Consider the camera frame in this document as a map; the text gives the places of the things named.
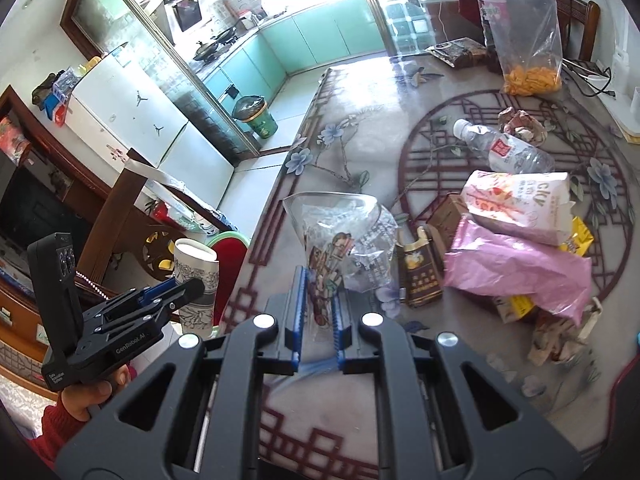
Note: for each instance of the dark brown cigarette pack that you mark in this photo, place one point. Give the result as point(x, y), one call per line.
point(421, 275)

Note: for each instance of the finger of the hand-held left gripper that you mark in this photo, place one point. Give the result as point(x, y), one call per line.
point(157, 292)
point(182, 294)

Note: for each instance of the red basin with green rim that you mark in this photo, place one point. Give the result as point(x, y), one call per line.
point(230, 260)

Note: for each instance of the white refrigerator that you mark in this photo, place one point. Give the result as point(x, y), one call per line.
point(145, 120)

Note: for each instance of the dark snack packet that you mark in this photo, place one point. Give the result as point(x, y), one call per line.
point(457, 52)

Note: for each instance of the person's left forearm red sleeve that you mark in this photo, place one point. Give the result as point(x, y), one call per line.
point(52, 432)

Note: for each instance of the white power strip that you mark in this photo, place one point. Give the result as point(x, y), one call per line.
point(592, 72)

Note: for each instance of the crumpled printed paper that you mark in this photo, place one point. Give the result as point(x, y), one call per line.
point(555, 335)

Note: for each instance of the person's left hand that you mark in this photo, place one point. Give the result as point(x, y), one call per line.
point(87, 400)

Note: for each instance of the wooden cabinet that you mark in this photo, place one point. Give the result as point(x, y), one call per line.
point(65, 160)

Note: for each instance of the red cloth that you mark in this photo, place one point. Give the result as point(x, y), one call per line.
point(472, 5)

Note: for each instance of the yellow snack packet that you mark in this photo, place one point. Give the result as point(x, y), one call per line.
point(577, 237)

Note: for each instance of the glass sliding door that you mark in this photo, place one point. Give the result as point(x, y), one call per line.
point(150, 50)

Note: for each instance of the patterned paper cup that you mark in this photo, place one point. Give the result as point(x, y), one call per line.
point(197, 285)

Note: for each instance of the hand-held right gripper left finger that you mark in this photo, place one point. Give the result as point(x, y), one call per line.
point(299, 310)

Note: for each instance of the dark wooden chair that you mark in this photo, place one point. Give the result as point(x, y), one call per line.
point(580, 20)

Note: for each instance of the clear plastic water bottle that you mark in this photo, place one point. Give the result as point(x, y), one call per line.
point(515, 152)

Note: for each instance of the carved wooden chair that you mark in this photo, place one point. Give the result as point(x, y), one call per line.
point(125, 225)

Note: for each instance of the black wok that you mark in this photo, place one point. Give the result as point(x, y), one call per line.
point(206, 50)

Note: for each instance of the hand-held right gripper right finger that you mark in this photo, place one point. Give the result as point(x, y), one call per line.
point(340, 335)

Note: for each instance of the crumpled brown paper wrapper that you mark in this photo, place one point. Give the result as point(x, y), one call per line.
point(525, 125)

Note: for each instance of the tan cigarette pack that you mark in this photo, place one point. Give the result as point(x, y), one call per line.
point(446, 217)

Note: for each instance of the pink plastic bag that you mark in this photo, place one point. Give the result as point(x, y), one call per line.
point(520, 270)

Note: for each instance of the white snack bag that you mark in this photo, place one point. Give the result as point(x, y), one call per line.
point(520, 205)

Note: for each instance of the green trash bin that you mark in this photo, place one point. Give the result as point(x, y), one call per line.
point(255, 117)

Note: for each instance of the clear printed plastic bag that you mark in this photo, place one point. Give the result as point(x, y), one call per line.
point(345, 240)

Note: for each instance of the zip bag of orange snacks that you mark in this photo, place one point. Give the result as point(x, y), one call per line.
point(525, 45)

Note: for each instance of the small yellow white box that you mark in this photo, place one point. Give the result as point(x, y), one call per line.
point(512, 307)

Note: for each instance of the teal kitchen cabinets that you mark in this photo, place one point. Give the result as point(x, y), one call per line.
point(320, 40)

